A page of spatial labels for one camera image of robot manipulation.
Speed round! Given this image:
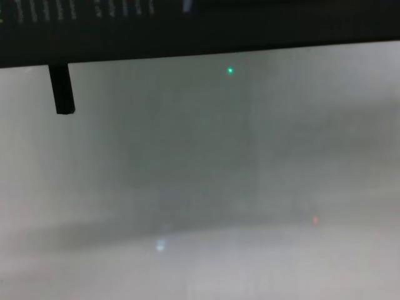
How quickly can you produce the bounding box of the black company introduction poster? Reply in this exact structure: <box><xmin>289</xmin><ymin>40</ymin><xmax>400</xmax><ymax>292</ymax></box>
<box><xmin>0</xmin><ymin>0</ymin><xmax>400</xmax><ymax>69</ymax></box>

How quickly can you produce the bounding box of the black tape frame outline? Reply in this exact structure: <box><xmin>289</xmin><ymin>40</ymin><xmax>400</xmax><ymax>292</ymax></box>
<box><xmin>47</xmin><ymin>63</ymin><xmax>76</xmax><ymax>116</ymax></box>

